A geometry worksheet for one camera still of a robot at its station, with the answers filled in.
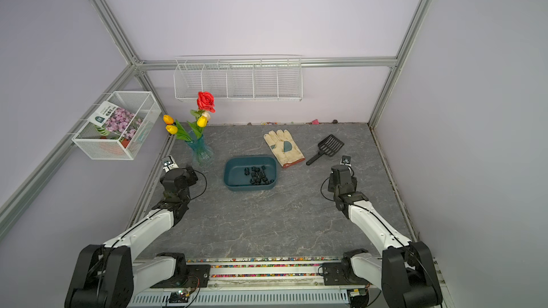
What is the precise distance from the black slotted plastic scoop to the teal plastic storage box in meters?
0.21

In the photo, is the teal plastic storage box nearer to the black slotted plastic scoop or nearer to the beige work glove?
the beige work glove

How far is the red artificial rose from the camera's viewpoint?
0.77m

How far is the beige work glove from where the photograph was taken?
1.07m

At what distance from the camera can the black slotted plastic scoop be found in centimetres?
109

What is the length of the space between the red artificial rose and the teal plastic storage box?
314 millimetres

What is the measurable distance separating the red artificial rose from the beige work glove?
1.34 feet
